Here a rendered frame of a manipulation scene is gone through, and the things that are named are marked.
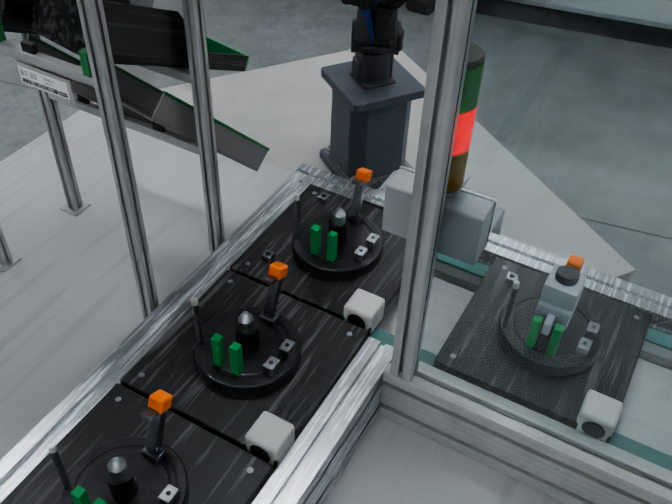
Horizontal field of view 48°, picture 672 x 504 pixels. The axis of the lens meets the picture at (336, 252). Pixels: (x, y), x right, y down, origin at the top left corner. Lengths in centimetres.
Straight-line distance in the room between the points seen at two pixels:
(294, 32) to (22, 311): 283
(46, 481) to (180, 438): 16
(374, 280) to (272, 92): 74
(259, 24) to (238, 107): 231
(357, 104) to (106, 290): 53
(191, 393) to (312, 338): 18
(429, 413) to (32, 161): 96
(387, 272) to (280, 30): 289
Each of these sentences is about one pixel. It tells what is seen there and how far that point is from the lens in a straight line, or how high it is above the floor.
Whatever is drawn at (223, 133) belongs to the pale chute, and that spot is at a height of 110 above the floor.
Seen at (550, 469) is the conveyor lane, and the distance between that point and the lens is 105.
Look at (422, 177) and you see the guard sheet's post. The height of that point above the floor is 129.
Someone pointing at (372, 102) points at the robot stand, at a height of 106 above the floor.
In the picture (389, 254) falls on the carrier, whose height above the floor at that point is 97.
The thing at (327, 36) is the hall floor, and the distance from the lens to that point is 390.
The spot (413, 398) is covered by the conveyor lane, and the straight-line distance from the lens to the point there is 105.
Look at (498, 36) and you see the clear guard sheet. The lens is 71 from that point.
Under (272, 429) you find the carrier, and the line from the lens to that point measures 94.
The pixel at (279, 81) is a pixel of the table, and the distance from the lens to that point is 181.
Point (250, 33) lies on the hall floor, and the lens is 392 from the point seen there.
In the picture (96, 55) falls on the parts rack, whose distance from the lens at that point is 92.
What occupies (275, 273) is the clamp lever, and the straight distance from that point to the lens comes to 101.
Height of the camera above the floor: 177
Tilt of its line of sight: 43 degrees down
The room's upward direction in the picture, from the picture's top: 2 degrees clockwise
